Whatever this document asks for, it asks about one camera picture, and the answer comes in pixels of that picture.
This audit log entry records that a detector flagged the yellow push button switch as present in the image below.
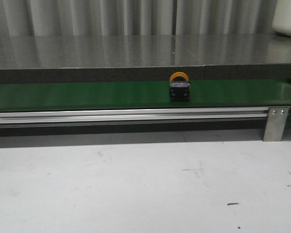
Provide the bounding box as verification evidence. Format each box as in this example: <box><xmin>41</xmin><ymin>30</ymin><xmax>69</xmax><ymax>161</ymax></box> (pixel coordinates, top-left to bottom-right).
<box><xmin>169</xmin><ymin>72</ymin><xmax>191</xmax><ymax>101</ymax></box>

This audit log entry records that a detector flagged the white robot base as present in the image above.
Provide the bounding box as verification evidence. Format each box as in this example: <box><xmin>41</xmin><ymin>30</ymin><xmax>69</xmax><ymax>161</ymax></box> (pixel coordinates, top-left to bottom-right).
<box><xmin>272</xmin><ymin>0</ymin><xmax>291</xmax><ymax>36</ymax></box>

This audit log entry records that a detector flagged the green conveyor belt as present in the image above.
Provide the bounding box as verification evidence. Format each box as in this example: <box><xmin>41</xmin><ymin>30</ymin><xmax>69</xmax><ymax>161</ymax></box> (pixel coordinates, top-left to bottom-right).
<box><xmin>0</xmin><ymin>80</ymin><xmax>291</xmax><ymax>112</ymax></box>

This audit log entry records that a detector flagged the grey pleated curtain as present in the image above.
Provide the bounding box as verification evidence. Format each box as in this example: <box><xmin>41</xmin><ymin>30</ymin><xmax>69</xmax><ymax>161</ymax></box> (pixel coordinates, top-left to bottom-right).
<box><xmin>0</xmin><ymin>0</ymin><xmax>276</xmax><ymax>36</ymax></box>

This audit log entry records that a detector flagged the aluminium conveyor side rail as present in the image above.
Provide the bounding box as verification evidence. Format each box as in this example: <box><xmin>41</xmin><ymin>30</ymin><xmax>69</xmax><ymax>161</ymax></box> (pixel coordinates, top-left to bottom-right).
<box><xmin>0</xmin><ymin>106</ymin><xmax>269</xmax><ymax>125</ymax></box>

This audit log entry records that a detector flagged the steel conveyor support bracket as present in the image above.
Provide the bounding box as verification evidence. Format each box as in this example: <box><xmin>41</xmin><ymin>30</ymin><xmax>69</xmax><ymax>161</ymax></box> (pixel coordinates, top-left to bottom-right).
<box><xmin>263</xmin><ymin>107</ymin><xmax>290</xmax><ymax>142</ymax></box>

